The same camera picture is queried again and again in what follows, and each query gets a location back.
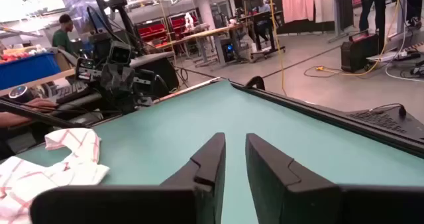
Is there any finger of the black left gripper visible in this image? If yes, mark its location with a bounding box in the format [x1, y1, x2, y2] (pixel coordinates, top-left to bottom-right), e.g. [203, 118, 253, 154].
[99, 64, 119, 114]
[116, 64, 136, 114]

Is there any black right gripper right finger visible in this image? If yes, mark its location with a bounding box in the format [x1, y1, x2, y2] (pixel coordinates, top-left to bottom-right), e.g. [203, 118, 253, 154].
[245, 133, 424, 224]

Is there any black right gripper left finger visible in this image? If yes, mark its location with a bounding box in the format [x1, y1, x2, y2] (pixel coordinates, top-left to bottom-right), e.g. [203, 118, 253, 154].
[29, 132, 227, 224]

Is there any white red-checked towel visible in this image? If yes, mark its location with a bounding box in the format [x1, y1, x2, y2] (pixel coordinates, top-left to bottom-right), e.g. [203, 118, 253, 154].
[0, 127, 111, 224]

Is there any person's forearm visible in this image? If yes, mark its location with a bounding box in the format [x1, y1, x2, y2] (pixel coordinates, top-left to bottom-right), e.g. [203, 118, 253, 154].
[0, 111, 32, 129]

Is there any person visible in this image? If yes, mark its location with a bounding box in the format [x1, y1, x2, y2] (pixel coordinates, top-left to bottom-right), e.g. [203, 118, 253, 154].
[405, 0, 424, 30]
[253, 0, 274, 42]
[358, 0, 388, 32]
[52, 13, 76, 56]

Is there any blue storage bin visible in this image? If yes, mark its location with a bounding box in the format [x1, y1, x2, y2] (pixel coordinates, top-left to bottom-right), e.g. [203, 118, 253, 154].
[0, 52, 62, 91]

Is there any person's hand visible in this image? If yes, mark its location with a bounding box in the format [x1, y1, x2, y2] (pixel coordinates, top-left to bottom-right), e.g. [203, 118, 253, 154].
[19, 97, 58, 116]

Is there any red bin shelf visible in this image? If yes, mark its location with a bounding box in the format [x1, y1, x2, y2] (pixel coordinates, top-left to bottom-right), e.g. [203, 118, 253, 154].
[136, 18, 168, 48]
[168, 13, 199, 36]

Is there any round black dial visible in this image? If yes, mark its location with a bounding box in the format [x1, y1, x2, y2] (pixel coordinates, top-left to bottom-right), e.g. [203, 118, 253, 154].
[8, 85, 34, 103]

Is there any long wooden workbench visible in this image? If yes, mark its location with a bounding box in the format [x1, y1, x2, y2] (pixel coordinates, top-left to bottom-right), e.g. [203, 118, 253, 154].
[154, 21, 254, 68]

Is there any computer with blue light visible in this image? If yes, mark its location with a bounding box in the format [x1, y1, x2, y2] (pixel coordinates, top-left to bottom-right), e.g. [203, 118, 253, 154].
[219, 38, 238, 64]

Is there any black wheeled cart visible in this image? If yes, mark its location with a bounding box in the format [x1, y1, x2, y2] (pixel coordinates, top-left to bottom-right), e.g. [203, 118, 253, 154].
[250, 11, 286, 61]

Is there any black equipment case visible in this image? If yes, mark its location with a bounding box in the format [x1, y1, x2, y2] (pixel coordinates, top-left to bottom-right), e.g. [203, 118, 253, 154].
[340, 32, 380, 74]

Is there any white power strip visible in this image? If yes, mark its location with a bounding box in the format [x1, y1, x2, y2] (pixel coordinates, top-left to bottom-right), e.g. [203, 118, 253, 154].
[366, 50, 422, 63]

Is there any pink hanging cloth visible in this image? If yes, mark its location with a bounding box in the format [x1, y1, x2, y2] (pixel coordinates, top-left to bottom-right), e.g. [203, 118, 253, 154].
[280, 0, 316, 24]

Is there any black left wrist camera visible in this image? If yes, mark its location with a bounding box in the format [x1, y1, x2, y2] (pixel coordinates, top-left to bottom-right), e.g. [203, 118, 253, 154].
[108, 40, 133, 66]

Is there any black aluminium table frame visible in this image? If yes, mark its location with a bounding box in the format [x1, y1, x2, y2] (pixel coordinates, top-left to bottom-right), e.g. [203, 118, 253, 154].
[228, 80, 424, 158]

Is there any yellow extension cord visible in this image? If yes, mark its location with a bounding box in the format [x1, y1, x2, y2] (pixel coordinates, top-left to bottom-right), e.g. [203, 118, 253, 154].
[303, 0, 402, 78]

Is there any yellow hanging cable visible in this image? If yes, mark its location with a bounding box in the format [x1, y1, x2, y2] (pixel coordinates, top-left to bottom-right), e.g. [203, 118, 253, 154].
[268, 0, 288, 97]

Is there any white cable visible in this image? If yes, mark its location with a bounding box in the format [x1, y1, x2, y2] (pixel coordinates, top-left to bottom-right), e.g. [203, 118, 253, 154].
[384, 0, 424, 83]

